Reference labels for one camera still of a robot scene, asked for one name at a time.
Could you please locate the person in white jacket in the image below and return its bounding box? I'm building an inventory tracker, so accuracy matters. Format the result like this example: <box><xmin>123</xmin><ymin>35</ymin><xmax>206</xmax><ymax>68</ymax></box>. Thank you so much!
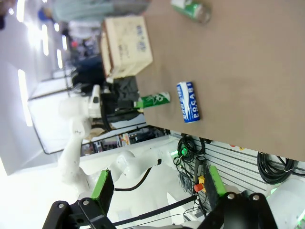
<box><xmin>52</xmin><ymin>0</ymin><xmax>153</xmax><ymax>22</ymax></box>

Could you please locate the black handheld enabling switch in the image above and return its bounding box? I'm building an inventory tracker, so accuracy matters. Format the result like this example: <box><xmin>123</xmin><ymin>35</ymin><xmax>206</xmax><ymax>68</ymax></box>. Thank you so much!
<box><xmin>195</xmin><ymin>157</ymin><xmax>205</xmax><ymax>177</ymax></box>

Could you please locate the yellow emergency stop box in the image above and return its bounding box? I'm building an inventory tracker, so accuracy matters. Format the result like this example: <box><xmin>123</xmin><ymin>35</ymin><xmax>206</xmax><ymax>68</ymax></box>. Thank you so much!
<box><xmin>193</xmin><ymin>175</ymin><xmax>207</xmax><ymax>193</ymax></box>

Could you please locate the white slatted table frame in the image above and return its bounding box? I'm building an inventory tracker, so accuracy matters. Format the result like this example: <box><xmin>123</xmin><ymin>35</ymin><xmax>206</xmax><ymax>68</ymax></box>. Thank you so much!
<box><xmin>166</xmin><ymin>133</ymin><xmax>305</xmax><ymax>206</ymax></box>

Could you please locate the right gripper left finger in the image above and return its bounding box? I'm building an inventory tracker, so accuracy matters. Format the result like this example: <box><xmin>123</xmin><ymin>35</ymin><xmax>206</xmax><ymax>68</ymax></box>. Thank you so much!
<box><xmin>42</xmin><ymin>168</ymin><xmax>115</xmax><ymax>229</ymax></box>

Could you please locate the black coiled cable bundle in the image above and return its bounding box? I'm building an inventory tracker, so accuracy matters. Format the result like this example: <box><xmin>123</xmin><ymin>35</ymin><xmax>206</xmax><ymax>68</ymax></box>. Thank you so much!
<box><xmin>173</xmin><ymin>135</ymin><xmax>206</xmax><ymax>172</ymax></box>
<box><xmin>257</xmin><ymin>151</ymin><xmax>298</xmax><ymax>185</ymax></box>

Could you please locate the ceiling light strip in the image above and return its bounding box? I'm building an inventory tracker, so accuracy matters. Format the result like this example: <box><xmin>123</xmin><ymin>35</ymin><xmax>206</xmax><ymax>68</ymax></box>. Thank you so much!
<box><xmin>41</xmin><ymin>23</ymin><xmax>50</xmax><ymax>57</ymax></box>
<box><xmin>16</xmin><ymin>0</ymin><xmax>26</xmax><ymax>23</ymax></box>
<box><xmin>56</xmin><ymin>49</ymin><xmax>63</xmax><ymax>70</ymax></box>

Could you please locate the blue white Pocari Sweat can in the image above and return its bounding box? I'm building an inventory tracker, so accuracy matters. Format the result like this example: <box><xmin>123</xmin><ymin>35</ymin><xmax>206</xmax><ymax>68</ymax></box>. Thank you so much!
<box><xmin>176</xmin><ymin>81</ymin><xmax>203</xmax><ymax>124</ymax></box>

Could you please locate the cream plastic shopping basket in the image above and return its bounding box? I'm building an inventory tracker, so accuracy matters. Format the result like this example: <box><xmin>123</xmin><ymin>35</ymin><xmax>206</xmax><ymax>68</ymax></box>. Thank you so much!
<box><xmin>100</xmin><ymin>16</ymin><xmax>153</xmax><ymax>79</ymax></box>

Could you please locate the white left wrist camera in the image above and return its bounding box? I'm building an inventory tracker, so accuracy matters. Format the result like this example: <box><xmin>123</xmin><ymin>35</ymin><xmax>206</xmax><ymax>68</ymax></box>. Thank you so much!
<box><xmin>89</xmin><ymin>85</ymin><xmax>102</xmax><ymax>117</ymax></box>

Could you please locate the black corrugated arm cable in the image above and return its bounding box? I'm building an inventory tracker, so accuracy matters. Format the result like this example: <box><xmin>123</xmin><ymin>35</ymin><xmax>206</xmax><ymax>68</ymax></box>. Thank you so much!
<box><xmin>100</xmin><ymin>95</ymin><xmax>155</xmax><ymax>192</ymax></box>

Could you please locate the green soda can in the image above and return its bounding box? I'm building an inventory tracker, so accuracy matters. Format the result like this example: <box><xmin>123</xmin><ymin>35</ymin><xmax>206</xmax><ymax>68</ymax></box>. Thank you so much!
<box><xmin>170</xmin><ymin>0</ymin><xmax>212</xmax><ymax>24</ymax></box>
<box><xmin>140</xmin><ymin>91</ymin><xmax>171</xmax><ymax>108</ymax></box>

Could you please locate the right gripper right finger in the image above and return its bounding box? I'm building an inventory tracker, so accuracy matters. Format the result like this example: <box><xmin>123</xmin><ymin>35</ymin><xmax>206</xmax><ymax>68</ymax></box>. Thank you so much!
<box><xmin>200</xmin><ymin>166</ymin><xmax>278</xmax><ymax>229</ymax></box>

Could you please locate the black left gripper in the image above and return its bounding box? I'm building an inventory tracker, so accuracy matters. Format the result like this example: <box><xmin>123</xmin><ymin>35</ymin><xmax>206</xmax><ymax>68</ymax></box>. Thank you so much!
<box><xmin>113</xmin><ymin>77</ymin><xmax>144</xmax><ymax>114</ymax></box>

